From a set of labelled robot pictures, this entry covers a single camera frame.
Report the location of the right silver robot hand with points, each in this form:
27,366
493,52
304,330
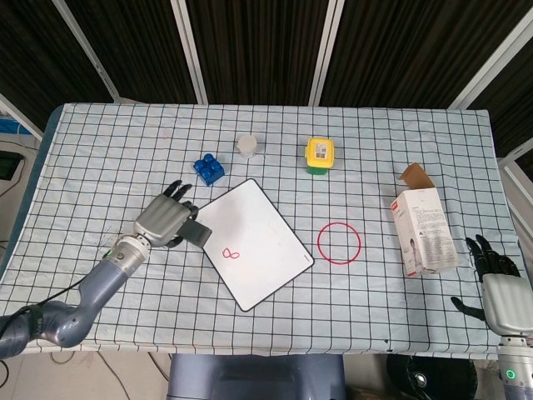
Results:
501,296

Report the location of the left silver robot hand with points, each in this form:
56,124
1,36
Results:
162,216

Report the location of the dark grey whiteboard eraser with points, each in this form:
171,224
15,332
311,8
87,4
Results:
195,234

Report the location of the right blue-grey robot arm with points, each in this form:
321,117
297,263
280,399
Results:
514,366

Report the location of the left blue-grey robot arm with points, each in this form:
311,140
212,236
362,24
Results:
75,291

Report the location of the white dry-erase board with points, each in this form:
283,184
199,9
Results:
254,241

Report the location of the blue toy building block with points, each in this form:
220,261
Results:
209,168

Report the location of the white cardboard product box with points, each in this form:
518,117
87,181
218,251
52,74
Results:
424,229

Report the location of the black round floor device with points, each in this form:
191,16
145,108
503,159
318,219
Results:
429,377

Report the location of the small white plastic jar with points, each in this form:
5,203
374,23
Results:
247,146

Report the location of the checkered white tablecloth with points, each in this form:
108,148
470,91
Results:
375,300

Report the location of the green bin with yellow lid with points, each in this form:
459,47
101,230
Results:
320,155

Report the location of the blue-grey robot torso base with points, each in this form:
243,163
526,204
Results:
256,377

